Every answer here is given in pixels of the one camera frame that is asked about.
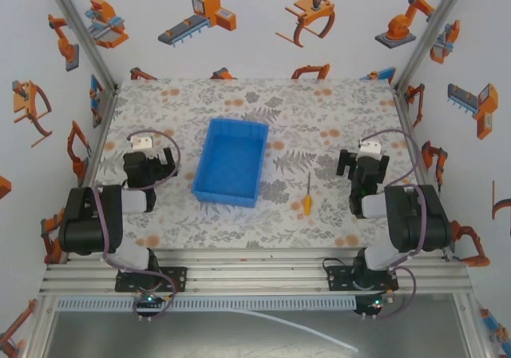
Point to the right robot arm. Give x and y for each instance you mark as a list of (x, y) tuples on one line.
[(415, 222)]

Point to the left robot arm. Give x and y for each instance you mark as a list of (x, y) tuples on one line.
[(88, 222)]

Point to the blue plastic bin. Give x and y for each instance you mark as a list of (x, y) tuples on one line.
[(229, 166)]

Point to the floral patterned table mat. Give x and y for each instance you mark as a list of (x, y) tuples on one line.
[(255, 102)]

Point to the white plastic strip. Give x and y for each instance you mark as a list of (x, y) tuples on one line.
[(311, 330)]

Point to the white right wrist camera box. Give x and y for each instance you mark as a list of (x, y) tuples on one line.
[(369, 148)]

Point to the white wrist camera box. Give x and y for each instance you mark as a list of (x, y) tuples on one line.
[(143, 142), (369, 148)]

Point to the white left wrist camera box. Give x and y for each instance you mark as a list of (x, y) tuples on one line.
[(143, 142)]

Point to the aluminium frame side rail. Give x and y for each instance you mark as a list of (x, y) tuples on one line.
[(101, 134), (407, 134)]

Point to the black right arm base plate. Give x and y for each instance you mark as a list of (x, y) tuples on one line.
[(339, 278)]

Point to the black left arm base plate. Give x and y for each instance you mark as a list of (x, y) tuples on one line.
[(179, 279)]

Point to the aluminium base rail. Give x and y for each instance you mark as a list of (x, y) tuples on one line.
[(255, 266)]

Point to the aluminium frame post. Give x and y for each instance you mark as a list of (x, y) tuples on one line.
[(81, 34), (429, 34)]

